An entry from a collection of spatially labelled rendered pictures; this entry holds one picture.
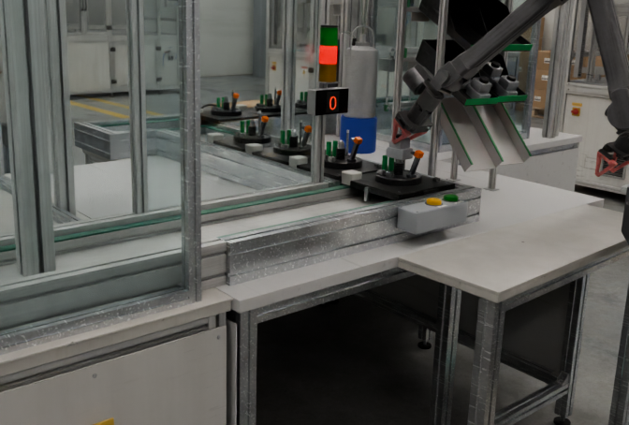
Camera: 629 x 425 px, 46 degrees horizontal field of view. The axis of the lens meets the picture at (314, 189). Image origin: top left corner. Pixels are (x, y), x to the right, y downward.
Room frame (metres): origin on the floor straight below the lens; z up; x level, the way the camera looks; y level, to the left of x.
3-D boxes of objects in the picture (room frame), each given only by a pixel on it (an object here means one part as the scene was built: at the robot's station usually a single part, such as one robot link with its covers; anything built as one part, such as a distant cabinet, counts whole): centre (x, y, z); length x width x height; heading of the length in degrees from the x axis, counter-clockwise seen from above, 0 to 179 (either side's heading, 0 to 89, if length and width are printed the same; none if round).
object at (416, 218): (1.93, -0.32, 0.93); 0.21 x 0.07 x 0.06; 131
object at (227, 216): (1.97, 0.00, 0.91); 0.84 x 0.28 x 0.10; 131
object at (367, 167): (2.34, -0.08, 1.01); 0.24 x 0.24 x 0.13; 41
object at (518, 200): (2.49, 0.04, 0.84); 1.50 x 1.41 x 0.03; 131
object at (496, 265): (2.12, -0.51, 0.84); 0.90 x 0.70 x 0.03; 133
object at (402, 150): (2.16, -0.24, 1.07); 0.08 x 0.04 x 0.07; 41
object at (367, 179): (2.15, -0.25, 0.96); 0.24 x 0.24 x 0.02; 41
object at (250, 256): (1.85, -0.14, 0.91); 0.89 x 0.06 x 0.11; 131
